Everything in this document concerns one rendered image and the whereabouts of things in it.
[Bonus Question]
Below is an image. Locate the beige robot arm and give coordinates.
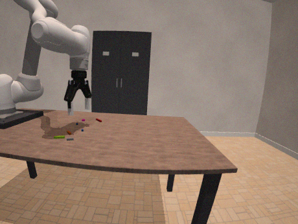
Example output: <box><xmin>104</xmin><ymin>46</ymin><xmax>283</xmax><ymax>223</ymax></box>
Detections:
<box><xmin>0</xmin><ymin>0</ymin><xmax>91</xmax><ymax>120</ymax></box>

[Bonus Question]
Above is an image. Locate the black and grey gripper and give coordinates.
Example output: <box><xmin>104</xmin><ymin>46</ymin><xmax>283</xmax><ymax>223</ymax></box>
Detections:
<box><xmin>64</xmin><ymin>71</ymin><xmax>91</xmax><ymax>116</ymax></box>

